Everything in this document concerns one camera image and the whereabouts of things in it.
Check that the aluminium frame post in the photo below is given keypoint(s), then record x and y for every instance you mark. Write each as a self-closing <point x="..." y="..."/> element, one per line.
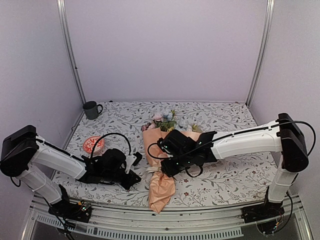
<point x="61" y="7"/>
<point x="261" y="53"/>

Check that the red white patterned dish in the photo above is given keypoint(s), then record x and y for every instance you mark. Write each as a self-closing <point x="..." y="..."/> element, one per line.
<point x="89" y="143"/>

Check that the beige wrapping paper sheet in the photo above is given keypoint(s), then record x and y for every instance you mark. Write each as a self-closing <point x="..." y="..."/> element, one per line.
<point x="161" y="187"/>

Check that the blue fake flower stem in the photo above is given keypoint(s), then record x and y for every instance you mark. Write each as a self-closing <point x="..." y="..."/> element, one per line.
<point x="170" y="122"/>

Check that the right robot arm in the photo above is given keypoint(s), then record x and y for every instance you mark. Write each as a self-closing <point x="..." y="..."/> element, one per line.
<point x="280" y="136"/>

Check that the dark grey mug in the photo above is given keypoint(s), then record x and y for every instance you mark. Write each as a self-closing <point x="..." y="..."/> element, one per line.
<point x="92" y="110"/>

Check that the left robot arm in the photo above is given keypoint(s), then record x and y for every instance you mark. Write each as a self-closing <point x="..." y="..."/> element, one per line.
<point x="24" y="150"/>

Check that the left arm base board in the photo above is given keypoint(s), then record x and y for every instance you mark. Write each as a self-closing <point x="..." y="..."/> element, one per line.
<point x="80" y="211"/>

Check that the left aluminium frame post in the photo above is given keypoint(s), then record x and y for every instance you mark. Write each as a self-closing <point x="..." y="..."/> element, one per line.
<point x="61" y="7"/>

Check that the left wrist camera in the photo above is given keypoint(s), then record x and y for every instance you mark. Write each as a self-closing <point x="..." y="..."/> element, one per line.
<point x="132" y="160"/>

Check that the right aluminium frame post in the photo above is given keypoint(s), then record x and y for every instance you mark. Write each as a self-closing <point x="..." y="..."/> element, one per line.
<point x="261" y="53"/>

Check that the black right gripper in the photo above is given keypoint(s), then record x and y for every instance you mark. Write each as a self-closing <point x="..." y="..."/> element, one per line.
<point x="169" y="171"/>

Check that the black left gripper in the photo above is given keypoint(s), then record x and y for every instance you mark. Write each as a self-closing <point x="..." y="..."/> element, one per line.
<point x="131" y="180"/>

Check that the right arm base board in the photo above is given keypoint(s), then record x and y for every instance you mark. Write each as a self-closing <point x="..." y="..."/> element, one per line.
<point x="261" y="212"/>

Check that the pale pink white flower stem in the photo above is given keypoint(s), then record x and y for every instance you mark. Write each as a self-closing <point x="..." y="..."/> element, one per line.
<point x="157" y="120"/>

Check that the white lace ribbon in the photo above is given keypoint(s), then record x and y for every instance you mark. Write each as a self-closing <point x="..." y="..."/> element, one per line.
<point x="153" y="173"/>

